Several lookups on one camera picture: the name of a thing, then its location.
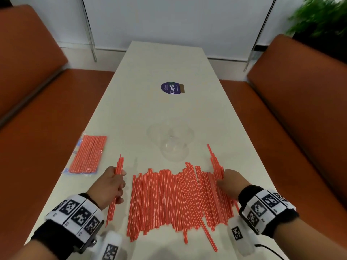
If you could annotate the person's right hand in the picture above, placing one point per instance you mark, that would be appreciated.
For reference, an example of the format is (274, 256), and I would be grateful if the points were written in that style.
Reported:
(234, 182)

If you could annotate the person's left hand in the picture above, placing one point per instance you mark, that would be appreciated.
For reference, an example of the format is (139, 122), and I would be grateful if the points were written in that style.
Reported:
(105, 185)

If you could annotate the person's left thumb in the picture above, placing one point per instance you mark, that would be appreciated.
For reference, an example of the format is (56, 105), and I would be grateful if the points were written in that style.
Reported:
(121, 173)

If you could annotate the person's right fingers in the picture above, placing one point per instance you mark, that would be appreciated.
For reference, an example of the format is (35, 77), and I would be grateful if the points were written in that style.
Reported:
(221, 184)

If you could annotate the red striped straw bundle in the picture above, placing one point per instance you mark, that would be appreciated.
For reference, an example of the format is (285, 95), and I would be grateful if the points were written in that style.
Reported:
(119, 163)

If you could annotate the person's left forearm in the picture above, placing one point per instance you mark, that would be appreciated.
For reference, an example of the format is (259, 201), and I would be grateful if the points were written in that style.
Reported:
(40, 251)

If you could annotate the person's right forearm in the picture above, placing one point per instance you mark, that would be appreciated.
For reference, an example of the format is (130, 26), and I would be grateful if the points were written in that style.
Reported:
(311, 240)

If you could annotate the plastic packet of red straws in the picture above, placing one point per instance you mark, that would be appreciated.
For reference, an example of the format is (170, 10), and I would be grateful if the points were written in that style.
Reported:
(88, 154)

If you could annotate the right wristband with square markers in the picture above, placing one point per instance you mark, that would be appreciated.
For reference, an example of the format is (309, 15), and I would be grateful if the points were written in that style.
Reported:
(267, 208)

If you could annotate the wristband with square markers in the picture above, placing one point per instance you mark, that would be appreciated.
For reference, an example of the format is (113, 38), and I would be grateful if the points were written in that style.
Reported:
(267, 208)
(76, 216)

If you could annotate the clear plastic cup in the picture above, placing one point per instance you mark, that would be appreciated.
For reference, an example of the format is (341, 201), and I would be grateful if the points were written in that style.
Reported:
(156, 134)
(177, 146)

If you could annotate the pile of red straws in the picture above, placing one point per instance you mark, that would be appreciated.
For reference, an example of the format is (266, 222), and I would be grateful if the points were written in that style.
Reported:
(168, 200)

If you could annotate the left wristband with square markers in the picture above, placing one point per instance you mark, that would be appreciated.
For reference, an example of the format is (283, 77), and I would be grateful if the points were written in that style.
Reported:
(76, 216)

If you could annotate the orange bench seat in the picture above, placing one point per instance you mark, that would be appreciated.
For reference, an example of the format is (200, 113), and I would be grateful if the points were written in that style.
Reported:
(40, 127)
(295, 105)

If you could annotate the round blue sticker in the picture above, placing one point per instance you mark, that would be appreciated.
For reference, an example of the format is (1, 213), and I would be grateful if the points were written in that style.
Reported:
(170, 88)

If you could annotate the clear stand leg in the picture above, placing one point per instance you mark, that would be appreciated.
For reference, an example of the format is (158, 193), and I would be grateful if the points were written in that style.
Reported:
(259, 37)
(89, 32)

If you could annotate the green plant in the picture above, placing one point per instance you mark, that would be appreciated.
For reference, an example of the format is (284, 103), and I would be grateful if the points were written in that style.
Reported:
(320, 18)

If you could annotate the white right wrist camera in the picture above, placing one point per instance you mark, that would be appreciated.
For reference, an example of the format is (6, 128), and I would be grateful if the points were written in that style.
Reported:
(240, 236)

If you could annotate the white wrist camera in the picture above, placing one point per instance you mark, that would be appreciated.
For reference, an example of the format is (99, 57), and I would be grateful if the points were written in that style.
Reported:
(240, 236)
(109, 247)

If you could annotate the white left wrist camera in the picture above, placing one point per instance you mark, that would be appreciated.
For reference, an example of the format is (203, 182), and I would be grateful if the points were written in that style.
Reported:
(109, 247)

